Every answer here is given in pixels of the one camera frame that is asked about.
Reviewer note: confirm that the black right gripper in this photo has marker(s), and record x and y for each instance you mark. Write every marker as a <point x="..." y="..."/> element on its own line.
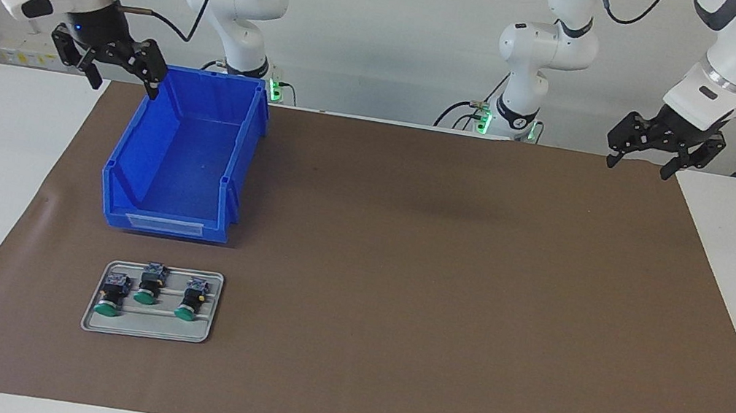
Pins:
<point x="97" y="30"/>

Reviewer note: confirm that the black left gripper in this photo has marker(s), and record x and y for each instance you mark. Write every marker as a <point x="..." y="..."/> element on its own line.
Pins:
<point x="679" y="130"/>

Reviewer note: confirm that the green push button switch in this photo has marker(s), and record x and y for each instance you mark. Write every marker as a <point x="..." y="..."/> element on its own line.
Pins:
<point x="152" y="279"/>
<point x="191" y="297"/>
<point x="112" y="291"/>

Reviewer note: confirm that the blue plastic storage bin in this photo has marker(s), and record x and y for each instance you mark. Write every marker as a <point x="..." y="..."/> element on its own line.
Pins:
<point x="190" y="163"/>

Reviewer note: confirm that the grey metal tray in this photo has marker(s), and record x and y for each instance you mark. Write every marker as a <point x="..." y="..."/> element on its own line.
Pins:
<point x="150" y="323"/>

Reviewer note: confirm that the brown table mat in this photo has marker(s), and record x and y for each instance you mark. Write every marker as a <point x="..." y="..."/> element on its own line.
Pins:
<point x="431" y="320"/>

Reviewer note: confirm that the white wall power strip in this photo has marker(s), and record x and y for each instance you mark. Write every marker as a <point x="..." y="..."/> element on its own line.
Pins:
<point x="30" y="55"/>

